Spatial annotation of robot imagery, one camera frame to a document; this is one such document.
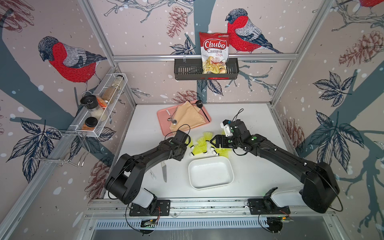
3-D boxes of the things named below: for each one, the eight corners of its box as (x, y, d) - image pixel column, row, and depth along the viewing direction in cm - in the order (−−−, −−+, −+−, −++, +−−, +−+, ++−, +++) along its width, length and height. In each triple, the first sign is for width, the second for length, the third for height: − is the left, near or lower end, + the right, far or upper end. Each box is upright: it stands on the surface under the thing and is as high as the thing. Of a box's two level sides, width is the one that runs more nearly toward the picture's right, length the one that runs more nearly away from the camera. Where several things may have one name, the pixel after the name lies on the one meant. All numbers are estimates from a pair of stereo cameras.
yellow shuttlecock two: (199, 150, 95) (199, 148, 92) (194, 142, 99) (194, 139, 96) (207, 147, 97) (208, 144, 94) (203, 139, 101) (203, 136, 98)
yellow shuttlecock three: (191, 156, 93) (190, 153, 90) (191, 145, 98) (191, 143, 95) (207, 156, 93) (207, 153, 90) (206, 145, 98) (206, 142, 95)
